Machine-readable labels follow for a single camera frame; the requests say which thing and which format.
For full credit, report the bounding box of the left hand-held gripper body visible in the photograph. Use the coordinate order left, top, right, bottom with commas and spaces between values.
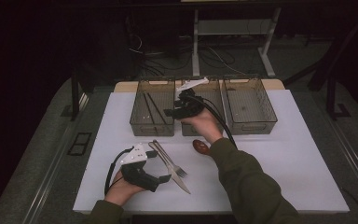
119, 143, 161, 192

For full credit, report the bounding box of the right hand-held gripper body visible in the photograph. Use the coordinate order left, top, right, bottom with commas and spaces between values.
171, 77, 210, 121

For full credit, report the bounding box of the dark thin chopstick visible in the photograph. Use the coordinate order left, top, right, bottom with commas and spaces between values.
147, 92, 168, 125
143, 92, 157, 125

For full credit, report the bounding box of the steel table knife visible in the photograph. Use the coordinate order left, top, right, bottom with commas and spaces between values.
148, 141, 191, 195

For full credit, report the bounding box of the steel fork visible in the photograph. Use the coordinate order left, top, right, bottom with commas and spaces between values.
152, 139, 188, 179

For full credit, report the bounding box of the clear grey plastic bin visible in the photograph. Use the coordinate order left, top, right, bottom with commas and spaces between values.
222, 77, 278, 135
130, 78, 176, 137
175, 77, 227, 137

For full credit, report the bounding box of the brown wooden spoon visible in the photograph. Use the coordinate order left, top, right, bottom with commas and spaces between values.
192, 139, 213, 157

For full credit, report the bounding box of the person's right hand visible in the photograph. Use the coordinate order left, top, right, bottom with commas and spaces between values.
179, 106, 225, 145

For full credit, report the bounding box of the person's left hand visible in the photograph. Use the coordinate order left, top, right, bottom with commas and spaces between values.
104, 170, 145, 207

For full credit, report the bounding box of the white metal stand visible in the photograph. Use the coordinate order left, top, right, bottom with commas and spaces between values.
192, 7, 282, 78

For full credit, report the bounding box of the black metal stand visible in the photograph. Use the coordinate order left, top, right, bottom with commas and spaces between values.
307, 18, 352, 120

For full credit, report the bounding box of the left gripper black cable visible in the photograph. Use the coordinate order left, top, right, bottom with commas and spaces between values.
103, 146, 135, 196

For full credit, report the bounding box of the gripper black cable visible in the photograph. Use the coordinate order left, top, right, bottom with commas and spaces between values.
192, 95, 238, 149
103, 146, 135, 196

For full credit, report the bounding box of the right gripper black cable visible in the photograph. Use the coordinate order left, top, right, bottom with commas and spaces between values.
192, 95, 238, 149

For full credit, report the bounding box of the tangle of floor cables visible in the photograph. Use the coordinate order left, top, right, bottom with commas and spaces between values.
125, 18, 246, 77

